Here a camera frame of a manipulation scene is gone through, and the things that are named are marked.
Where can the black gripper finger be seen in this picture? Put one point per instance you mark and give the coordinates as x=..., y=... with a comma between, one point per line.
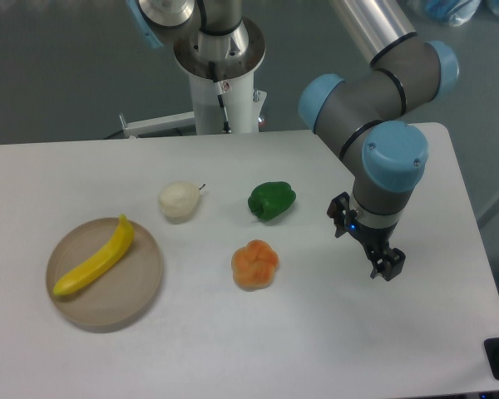
x=376, y=259
x=393, y=261

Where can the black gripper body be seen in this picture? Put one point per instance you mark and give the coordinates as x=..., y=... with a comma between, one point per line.
x=372, y=231

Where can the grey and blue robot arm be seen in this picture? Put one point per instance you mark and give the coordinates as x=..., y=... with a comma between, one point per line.
x=360, y=122

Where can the tan round plate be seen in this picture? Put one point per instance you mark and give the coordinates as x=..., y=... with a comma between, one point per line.
x=122, y=294

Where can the yellow banana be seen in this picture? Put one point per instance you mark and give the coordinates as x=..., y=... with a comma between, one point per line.
x=100, y=262

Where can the green bell pepper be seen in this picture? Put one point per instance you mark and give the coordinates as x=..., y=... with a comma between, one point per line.
x=270, y=199

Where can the orange knotted bread roll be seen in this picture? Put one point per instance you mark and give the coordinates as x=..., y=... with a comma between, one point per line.
x=254, y=265

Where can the white pear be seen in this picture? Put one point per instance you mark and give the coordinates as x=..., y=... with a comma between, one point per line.
x=179, y=200

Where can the blue plastic bag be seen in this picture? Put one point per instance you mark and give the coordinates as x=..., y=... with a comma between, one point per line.
x=453, y=13

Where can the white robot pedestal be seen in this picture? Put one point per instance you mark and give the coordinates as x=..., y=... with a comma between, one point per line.
x=220, y=71

